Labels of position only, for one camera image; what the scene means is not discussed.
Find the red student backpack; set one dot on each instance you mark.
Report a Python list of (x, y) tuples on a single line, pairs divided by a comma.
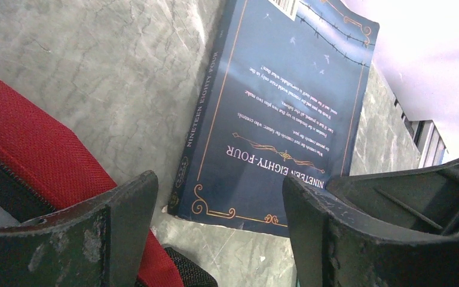
[(45, 168)]

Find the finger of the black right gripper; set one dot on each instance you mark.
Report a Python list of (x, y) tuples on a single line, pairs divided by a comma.
[(425, 199)]

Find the dark blue book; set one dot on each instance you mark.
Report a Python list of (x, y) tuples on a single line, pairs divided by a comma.
[(282, 95)]

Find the aluminium frame rail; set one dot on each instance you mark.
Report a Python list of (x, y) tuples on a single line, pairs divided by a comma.
[(426, 138)]

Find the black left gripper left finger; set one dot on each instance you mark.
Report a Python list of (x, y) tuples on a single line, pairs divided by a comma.
[(98, 242)]

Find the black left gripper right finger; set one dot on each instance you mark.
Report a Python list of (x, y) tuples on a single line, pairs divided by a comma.
[(334, 244)]

